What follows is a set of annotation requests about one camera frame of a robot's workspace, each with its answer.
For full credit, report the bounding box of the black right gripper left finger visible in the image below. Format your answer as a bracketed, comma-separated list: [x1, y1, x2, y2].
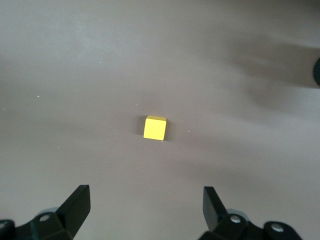
[13, 184, 91, 240]

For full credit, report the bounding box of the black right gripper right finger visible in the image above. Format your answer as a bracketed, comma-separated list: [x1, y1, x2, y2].
[199, 186, 304, 240]

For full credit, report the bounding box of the yellow wooden block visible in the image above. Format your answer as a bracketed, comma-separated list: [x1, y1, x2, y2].
[142, 115, 168, 141]

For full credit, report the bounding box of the brown paper table cover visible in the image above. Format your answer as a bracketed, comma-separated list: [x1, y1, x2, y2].
[0, 0, 320, 240]

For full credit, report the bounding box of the black cylinder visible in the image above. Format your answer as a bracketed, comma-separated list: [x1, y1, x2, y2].
[312, 56, 320, 89]

